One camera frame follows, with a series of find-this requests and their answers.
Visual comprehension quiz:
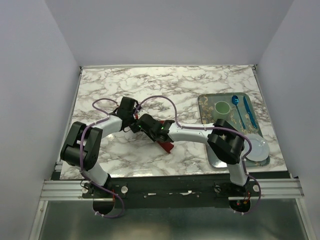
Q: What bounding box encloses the dark red cloth napkin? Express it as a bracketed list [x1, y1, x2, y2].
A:
[155, 120, 175, 154]

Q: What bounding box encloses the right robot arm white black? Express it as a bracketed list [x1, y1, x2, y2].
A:
[135, 113, 253, 196]

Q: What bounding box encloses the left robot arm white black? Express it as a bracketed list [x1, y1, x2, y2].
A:
[60, 97, 139, 198]

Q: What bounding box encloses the light green cup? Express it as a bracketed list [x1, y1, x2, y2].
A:
[214, 101, 231, 115]

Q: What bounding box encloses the floral teal serving tray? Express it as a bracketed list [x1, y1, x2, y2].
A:
[197, 92, 270, 168]

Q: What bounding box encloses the blue metallic spoon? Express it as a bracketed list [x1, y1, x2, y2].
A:
[231, 95, 246, 130]

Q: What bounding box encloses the blue metallic knife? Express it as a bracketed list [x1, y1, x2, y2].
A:
[243, 96, 258, 129]

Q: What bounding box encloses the pale blue small plate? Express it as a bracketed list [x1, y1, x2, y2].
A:
[245, 133, 270, 162]

